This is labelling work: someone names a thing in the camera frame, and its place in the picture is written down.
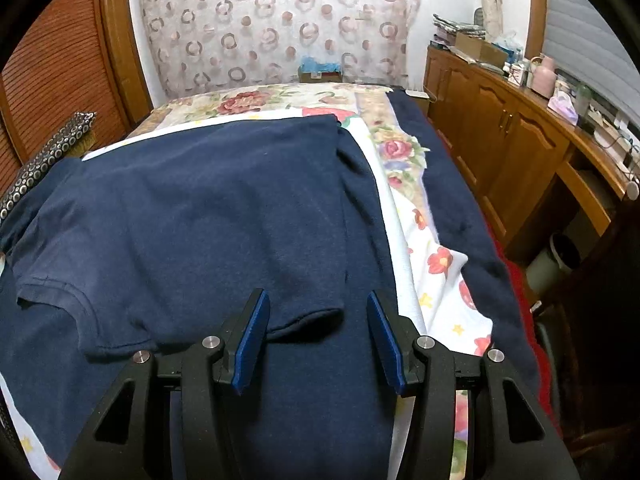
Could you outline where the open cardboard box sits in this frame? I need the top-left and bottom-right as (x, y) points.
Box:
(454, 32), (508, 67)

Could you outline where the strawberry flower print sheet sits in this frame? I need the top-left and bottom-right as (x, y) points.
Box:
(0, 107), (496, 480)

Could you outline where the long wooden cabinet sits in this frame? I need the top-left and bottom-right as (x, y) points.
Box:
(422, 45), (640, 266)

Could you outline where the circle-patterned sheer curtain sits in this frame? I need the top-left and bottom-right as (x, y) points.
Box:
(127, 0), (424, 98)

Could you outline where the grey window blind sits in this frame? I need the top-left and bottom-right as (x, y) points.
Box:
(542, 0), (640, 111)

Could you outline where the stack of folded towels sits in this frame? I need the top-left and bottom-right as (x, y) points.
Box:
(432, 14), (488, 48)

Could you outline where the floral quilt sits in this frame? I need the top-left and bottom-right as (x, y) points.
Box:
(150, 82), (431, 191)

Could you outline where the red blanket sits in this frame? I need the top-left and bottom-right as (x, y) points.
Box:
(480, 230), (562, 426)

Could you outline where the wooden louvered wardrobe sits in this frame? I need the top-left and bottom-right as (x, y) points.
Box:
(0, 0), (153, 181)

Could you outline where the grey trash bin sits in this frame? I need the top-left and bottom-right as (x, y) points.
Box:
(525, 232), (583, 296)

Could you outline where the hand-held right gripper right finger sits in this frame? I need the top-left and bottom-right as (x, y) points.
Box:
(366, 291), (583, 480)

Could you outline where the pink thermos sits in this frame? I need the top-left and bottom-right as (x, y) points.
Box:
(531, 55), (556, 96)

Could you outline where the purple tissue pack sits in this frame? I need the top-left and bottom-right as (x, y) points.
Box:
(547, 92), (581, 124)

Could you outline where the navy printed t-shirt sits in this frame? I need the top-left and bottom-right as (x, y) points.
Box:
(0, 114), (401, 480)

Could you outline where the navy blanket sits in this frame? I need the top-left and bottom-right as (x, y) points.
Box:
(387, 92), (541, 391)

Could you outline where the dark circle-patterned cloth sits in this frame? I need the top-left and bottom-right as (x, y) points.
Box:
(0, 112), (98, 233)

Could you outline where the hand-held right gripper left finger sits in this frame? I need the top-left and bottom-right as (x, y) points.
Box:
(59, 287), (273, 480)

